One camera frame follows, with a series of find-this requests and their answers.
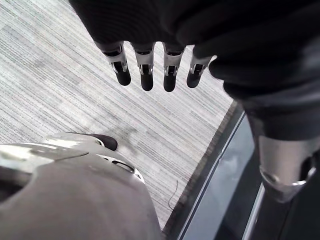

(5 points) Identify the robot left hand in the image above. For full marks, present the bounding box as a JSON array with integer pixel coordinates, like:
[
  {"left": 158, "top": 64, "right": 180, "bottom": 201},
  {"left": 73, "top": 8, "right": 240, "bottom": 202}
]
[{"left": 67, "top": 0, "right": 320, "bottom": 204}]

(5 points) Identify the dark robot left foot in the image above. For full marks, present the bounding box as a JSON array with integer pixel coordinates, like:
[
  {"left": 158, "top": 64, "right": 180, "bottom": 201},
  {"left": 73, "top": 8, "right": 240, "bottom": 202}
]
[{"left": 65, "top": 132, "right": 119, "bottom": 152}]

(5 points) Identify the thin dark thread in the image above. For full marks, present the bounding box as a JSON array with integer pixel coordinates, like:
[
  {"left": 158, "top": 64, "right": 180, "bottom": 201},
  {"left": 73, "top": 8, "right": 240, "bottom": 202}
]
[{"left": 167, "top": 179, "right": 179, "bottom": 209}]

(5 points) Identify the silver robot left leg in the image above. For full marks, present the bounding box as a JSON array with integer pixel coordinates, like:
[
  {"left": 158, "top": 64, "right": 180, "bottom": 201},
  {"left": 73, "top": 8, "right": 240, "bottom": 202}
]
[{"left": 0, "top": 132, "right": 163, "bottom": 240}]

